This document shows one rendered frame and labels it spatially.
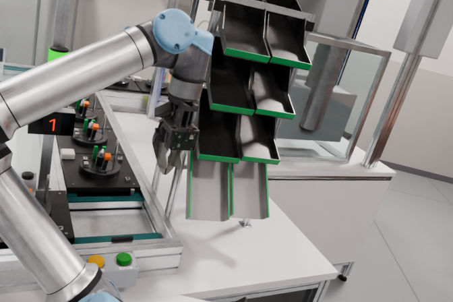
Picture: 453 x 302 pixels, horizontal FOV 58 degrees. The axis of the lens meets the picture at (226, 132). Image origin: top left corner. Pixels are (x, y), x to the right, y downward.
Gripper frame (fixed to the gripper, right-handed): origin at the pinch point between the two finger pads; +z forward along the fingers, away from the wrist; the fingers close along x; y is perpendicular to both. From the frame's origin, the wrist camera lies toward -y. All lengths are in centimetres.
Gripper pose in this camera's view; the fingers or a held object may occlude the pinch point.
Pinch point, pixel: (164, 168)
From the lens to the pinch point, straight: 104.9
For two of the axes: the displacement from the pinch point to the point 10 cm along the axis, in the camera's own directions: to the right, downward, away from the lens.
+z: -2.4, 9.1, 3.4
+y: 4.2, 4.2, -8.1
